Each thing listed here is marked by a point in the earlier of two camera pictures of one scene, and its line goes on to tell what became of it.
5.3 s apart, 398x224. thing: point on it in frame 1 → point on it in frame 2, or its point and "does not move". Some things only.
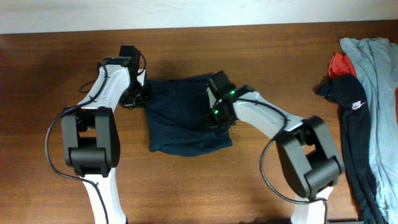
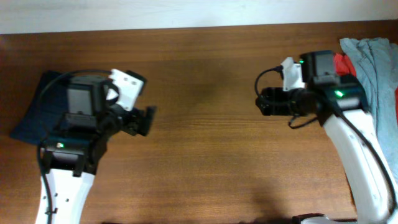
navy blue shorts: x=178 y=115 → x=49 y=104
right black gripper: x=210 y=123 → x=272 y=95
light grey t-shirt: x=375 y=61 does not move
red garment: x=341 y=64 does not move
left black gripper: x=125 y=101 → x=132 y=125
